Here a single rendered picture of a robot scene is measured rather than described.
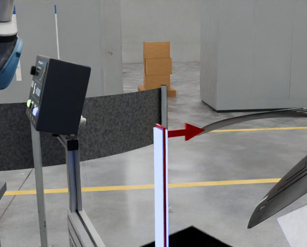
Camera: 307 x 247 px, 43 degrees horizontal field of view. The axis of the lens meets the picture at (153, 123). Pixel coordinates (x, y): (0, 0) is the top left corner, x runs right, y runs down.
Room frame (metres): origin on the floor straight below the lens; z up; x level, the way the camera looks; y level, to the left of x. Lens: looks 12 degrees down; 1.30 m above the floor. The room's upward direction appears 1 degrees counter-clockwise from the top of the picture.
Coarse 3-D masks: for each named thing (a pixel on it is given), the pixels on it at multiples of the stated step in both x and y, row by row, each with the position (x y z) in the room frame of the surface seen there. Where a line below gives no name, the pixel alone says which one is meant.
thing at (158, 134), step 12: (156, 132) 0.47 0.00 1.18; (156, 144) 0.47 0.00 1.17; (156, 156) 0.47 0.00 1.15; (156, 168) 0.47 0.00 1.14; (156, 180) 0.47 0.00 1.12; (156, 192) 0.47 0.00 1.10; (156, 204) 0.47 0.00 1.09; (156, 216) 0.47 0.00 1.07; (156, 228) 0.47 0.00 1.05; (156, 240) 0.47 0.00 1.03
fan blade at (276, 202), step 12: (300, 168) 0.76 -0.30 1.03; (288, 180) 0.76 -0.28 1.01; (300, 180) 0.72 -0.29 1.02; (276, 192) 0.77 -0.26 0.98; (288, 192) 0.72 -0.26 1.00; (300, 192) 0.69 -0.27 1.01; (276, 204) 0.71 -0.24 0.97; (288, 204) 0.68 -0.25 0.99; (252, 216) 0.76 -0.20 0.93; (264, 216) 0.71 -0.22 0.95
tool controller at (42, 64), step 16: (48, 64) 0.98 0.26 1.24; (64, 64) 0.99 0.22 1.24; (80, 64) 1.03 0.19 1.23; (32, 80) 1.19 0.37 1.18; (48, 80) 0.97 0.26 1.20; (64, 80) 0.99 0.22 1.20; (80, 80) 1.01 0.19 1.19; (48, 96) 0.97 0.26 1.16; (64, 96) 0.99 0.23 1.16; (80, 96) 1.01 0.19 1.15; (48, 112) 0.97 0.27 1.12; (64, 112) 0.99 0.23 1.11; (80, 112) 1.01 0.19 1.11; (48, 128) 0.97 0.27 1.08; (64, 128) 0.99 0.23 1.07
